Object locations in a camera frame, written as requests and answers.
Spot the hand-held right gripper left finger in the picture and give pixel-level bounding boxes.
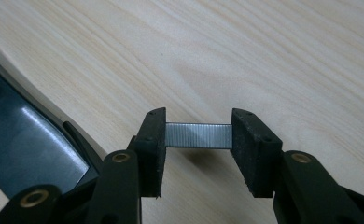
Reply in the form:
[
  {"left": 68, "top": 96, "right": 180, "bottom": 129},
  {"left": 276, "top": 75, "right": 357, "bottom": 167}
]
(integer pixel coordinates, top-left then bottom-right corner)
[{"left": 134, "top": 107, "right": 167, "bottom": 199}]

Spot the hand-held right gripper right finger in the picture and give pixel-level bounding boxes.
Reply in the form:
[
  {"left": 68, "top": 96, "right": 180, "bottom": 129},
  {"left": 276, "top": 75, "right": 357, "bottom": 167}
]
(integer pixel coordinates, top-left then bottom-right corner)
[{"left": 231, "top": 107, "right": 284, "bottom": 199}]

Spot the silver strip of staples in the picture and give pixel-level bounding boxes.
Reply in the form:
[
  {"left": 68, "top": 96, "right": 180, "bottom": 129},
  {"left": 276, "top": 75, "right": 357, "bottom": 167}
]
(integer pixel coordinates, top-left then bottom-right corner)
[{"left": 164, "top": 122, "right": 234, "bottom": 150}]

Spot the black stapler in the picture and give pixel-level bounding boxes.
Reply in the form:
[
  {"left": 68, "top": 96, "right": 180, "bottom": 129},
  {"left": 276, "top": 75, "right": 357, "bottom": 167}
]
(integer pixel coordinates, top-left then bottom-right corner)
[{"left": 0, "top": 31, "right": 108, "bottom": 200}]

